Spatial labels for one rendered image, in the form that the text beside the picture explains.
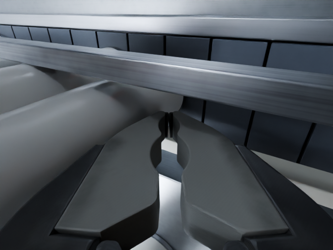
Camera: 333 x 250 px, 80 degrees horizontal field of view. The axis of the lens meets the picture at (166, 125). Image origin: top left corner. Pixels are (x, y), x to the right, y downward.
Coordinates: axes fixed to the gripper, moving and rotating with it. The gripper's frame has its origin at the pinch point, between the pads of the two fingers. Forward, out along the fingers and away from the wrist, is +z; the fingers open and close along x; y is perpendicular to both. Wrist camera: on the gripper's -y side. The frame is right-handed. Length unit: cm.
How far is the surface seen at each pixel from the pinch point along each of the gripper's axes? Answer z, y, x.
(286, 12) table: 6.9, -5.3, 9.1
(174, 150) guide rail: 2.0, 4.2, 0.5
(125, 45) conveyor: 8.5, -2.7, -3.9
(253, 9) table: 8.1, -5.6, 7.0
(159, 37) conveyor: 6.7, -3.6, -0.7
